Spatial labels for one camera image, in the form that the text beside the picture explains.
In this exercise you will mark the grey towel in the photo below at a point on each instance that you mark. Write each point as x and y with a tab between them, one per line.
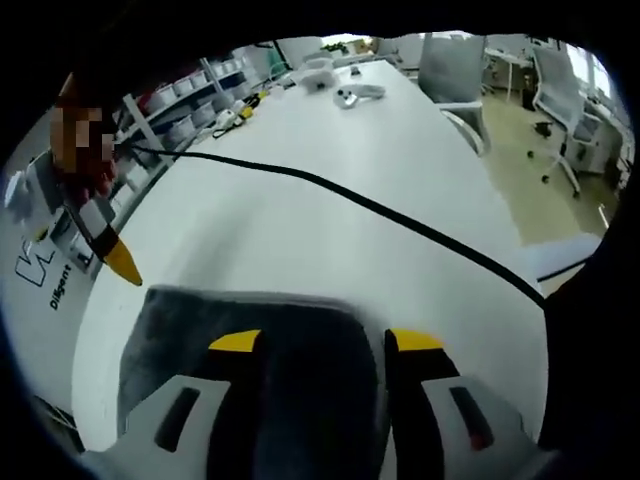
310	360

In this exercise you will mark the person's black-clothed torso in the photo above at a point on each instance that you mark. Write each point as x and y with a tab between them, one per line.
590	375

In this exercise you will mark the grey metal shelving unit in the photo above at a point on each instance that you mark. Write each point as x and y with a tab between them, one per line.
135	112

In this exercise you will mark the yellow and black tool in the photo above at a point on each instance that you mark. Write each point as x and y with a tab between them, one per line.
245	112

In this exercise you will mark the white device with lens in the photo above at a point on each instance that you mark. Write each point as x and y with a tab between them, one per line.
350	97

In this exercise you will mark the grey mesh office chair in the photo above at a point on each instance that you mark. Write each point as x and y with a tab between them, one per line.
555	90
450	70

